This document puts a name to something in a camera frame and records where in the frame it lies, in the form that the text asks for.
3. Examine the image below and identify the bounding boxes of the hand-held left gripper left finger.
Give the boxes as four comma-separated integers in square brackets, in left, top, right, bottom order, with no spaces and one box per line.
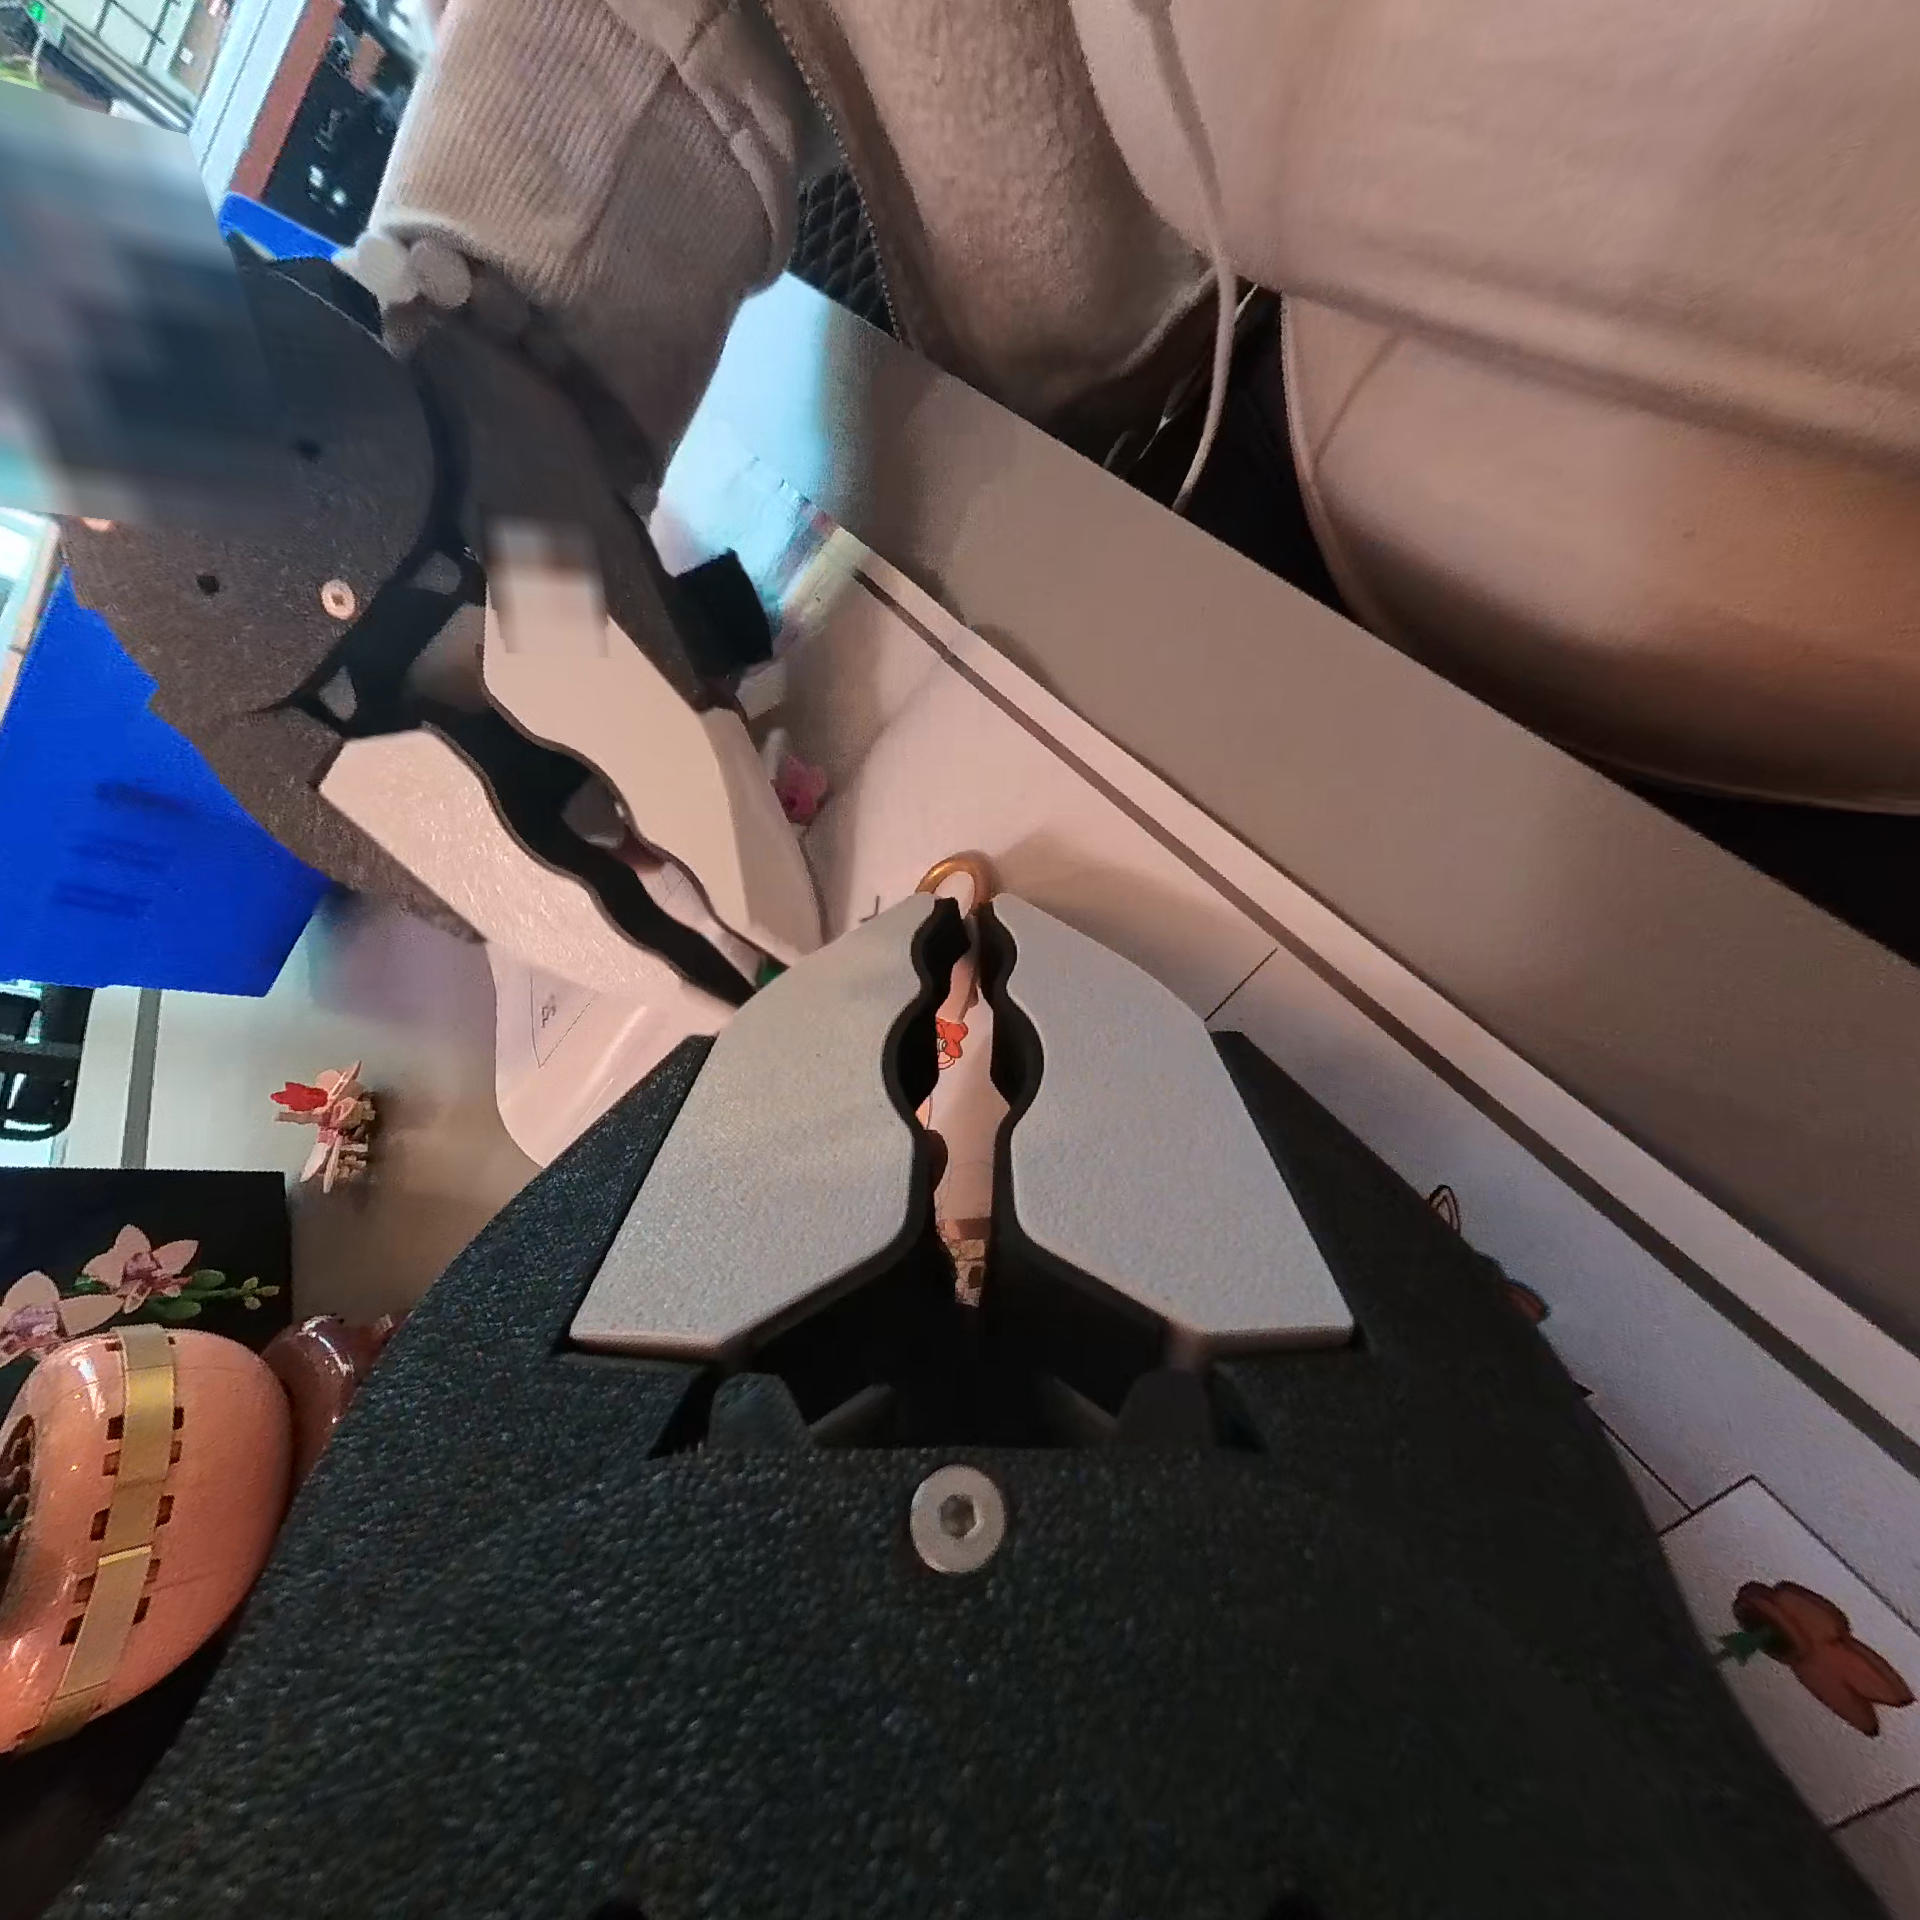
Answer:
[568,896,968,1364]

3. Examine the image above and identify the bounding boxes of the white jacket drawstring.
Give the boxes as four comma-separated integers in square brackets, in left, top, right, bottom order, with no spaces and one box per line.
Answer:
[1116,0,1248,519]

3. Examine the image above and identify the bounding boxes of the red and pink flower cluster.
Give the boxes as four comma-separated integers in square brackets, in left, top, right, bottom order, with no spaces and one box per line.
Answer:
[270,1063,380,1194]

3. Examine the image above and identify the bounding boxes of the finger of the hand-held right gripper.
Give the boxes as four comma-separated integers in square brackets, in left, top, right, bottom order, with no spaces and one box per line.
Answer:
[315,735,757,1010]
[480,600,826,965]

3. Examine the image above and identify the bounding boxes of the black orchid print box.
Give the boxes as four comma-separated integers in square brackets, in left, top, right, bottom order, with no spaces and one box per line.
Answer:
[0,1171,290,1368]

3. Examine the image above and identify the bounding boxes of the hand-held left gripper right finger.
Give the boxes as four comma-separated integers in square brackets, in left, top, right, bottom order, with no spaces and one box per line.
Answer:
[982,892,1364,1347]

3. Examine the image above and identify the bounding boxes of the blue storage box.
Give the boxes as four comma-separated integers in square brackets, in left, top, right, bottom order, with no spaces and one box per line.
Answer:
[0,562,335,995]

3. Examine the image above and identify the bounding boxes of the white instruction booklet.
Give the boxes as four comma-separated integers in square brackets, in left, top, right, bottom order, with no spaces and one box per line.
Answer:
[493,413,1920,1836]

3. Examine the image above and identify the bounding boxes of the background shelf unit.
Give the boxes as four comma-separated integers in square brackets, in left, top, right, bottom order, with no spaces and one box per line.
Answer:
[0,0,444,242]

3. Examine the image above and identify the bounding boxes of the person's right forearm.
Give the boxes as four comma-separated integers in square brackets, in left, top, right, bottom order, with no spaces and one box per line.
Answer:
[367,0,804,504]

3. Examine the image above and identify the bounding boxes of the glossy brown pot base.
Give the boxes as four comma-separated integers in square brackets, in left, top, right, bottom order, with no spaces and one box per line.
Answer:
[259,1310,395,1490]

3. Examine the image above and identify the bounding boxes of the pink vase with gold band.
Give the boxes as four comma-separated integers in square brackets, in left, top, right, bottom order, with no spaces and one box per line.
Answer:
[0,1325,298,1758]

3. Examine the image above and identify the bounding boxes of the black mesh chair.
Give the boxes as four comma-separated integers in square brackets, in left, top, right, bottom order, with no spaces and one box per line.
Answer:
[792,162,909,340]

